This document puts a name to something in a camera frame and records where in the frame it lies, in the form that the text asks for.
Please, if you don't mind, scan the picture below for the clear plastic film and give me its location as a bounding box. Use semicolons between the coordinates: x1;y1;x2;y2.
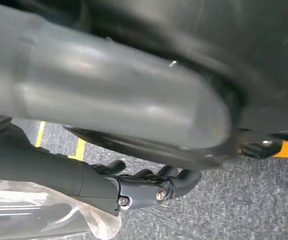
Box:
0;179;123;240

